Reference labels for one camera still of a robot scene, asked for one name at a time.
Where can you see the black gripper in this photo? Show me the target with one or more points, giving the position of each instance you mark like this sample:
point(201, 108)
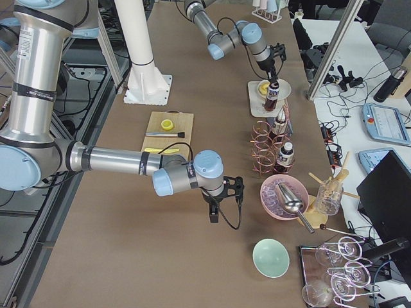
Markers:
point(210, 199)
point(267, 67)

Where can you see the tea bottle white cap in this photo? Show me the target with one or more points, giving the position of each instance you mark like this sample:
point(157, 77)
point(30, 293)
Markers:
point(271, 96)

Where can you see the white tray bear drawing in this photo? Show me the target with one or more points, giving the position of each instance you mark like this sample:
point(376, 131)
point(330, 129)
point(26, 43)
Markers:
point(257, 102)

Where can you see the tea bottle in rack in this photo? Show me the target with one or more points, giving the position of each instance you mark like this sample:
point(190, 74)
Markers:
point(280, 126)

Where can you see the tea bottle at edge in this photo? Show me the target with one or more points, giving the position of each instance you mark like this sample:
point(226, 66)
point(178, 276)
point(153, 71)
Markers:
point(285, 158)

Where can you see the wine glass rack tray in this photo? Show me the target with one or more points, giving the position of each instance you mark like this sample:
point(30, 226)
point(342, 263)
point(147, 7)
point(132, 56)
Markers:
point(335, 273)

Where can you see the glazed donut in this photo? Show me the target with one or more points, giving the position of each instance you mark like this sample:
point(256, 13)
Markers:
point(263, 87)

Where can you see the white round plate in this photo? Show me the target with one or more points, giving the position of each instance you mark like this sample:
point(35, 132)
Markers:
point(284, 89)

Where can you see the pink bowl of ice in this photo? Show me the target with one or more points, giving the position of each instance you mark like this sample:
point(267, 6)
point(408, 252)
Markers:
point(269, 199)

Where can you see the white cup rack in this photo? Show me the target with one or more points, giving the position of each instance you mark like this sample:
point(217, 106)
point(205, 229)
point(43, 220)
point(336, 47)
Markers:
point(268, 10)

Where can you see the mint green bowl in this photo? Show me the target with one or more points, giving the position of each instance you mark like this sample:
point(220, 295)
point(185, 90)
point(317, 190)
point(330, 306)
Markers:
point(270, 258)

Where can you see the yellow plastic knife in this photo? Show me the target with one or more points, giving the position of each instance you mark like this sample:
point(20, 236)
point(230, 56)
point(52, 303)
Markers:
point(160, 151)

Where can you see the steel ice scoop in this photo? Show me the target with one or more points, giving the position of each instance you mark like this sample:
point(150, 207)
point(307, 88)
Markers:
point(291, 204)

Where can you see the wooden cutting board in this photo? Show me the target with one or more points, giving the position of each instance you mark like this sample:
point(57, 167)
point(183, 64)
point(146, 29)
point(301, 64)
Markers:
point(183, 122)

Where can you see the half lemon slice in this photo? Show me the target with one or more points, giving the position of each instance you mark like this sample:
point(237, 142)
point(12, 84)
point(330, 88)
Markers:
point(167, 124)

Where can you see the wooden cup stand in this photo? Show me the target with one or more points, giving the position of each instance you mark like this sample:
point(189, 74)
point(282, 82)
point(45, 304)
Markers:
point(313, 215)

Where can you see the glass jar on stand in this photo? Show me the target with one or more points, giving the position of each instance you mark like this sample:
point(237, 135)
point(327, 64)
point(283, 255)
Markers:
point(329, 197)

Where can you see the black thermos bottle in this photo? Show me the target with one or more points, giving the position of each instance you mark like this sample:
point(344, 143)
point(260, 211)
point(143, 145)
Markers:
point(390, 84)

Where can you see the teach pendant tablet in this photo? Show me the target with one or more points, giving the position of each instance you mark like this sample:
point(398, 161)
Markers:
point(385, 124)
point(369, 159)

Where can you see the black laptop monitor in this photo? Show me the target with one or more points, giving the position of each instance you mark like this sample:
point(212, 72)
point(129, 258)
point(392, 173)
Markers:
point(385, 198)

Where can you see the copper wire bottle rack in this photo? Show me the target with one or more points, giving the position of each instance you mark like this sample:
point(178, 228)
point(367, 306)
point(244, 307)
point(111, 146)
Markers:
point(265, 148)

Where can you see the aluminium frame post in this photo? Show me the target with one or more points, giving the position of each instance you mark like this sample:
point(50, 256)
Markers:
point(348, 17)

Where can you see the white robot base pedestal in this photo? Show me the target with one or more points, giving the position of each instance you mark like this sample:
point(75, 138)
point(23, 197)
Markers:
point(146, 84)

